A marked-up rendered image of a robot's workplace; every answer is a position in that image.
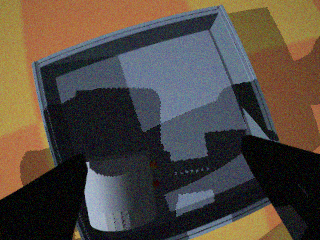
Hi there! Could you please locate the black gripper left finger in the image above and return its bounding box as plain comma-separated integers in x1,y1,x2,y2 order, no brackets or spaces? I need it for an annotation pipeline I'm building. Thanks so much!
0,155,88,240

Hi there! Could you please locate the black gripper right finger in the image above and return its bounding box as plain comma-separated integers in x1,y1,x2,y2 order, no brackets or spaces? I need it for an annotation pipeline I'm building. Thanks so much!
241,135,320,240

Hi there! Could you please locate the blue-grey shallow tray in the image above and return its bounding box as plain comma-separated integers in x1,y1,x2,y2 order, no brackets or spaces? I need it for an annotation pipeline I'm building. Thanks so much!
32,5,280,240

